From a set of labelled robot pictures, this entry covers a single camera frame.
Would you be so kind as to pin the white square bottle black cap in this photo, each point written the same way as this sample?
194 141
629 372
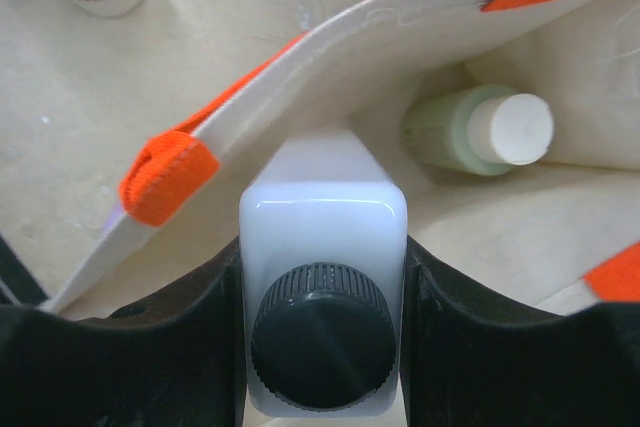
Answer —
323 234

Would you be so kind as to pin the canvas bag with orange handles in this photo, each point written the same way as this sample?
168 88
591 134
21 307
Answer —
560 235

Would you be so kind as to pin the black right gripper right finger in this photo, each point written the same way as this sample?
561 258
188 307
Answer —
473 357

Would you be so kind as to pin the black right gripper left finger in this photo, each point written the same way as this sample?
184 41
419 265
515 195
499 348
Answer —
172 358

